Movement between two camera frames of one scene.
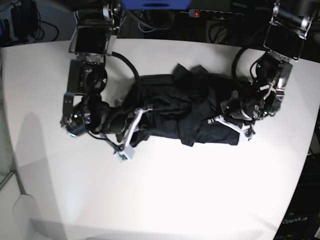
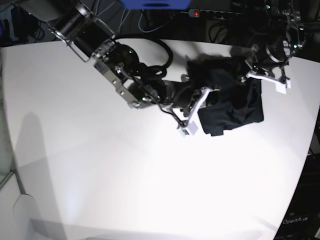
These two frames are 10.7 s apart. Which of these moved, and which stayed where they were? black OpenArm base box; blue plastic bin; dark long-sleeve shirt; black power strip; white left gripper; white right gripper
Moved: white left gripper; dark long-sleeve shirt; white right gripper
Stayed: black power strip; black OpenArm base box; blue plastic bin
